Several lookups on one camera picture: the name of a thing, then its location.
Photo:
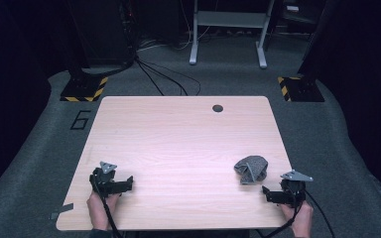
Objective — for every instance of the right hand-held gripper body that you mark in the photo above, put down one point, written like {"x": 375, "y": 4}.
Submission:
{"x": 293, "y": 190}

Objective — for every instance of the dark curtain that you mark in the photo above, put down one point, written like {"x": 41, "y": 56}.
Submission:
{"x": 10, "y": 82}
{"x": 360, "y": 66}

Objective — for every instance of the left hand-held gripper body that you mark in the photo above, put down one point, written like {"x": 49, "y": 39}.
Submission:
{"x": 104, "y": 180}

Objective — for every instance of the person's left hand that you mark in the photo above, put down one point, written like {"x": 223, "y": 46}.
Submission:
{"x": 99, "y": 210}

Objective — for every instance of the white metal desk frame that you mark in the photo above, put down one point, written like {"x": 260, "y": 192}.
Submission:
{"x": 231, "y": 19}

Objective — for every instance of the person's right hand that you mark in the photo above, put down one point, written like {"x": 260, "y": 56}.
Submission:
{"x": 299, "y": 219}

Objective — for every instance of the gray felt cloth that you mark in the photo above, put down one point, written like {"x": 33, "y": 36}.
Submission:
{"x": 251, "y": 168}

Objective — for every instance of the gray tape strip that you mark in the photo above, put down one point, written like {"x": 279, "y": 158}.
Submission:
{"x": 63, "y": 211}

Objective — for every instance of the black tape floor mark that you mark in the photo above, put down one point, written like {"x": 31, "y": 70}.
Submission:
{"x": 80, "y": 120}

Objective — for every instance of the black equipment cabinet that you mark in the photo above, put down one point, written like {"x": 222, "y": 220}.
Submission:
{"x": 102, "y": 29}

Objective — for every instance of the hazard-striped black stand base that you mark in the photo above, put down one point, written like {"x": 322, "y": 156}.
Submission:
{"x": 86, "y": 91}
{"x": 302, "y": 90}

